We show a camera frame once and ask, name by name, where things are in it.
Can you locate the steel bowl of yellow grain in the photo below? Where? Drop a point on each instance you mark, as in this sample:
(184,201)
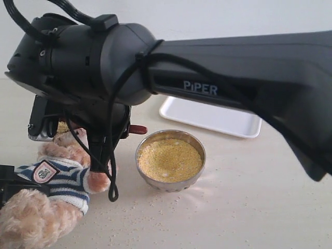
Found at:
(170,160)

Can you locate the dark red wooden spoon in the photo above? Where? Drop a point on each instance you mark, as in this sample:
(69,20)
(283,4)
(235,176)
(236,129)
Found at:
(137,129)

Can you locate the white rectangular plastic tray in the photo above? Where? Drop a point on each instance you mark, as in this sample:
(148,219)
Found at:
(219,119)

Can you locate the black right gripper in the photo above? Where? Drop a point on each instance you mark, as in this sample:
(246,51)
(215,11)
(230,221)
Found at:
(91,121)

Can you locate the tan teddy bear striped sweater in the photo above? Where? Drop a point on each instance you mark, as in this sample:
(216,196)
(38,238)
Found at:
(33,219)

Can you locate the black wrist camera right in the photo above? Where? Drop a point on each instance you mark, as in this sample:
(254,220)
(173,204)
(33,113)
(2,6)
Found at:
(44,120)

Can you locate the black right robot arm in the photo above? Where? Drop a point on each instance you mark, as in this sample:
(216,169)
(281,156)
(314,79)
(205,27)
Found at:
(285,79)

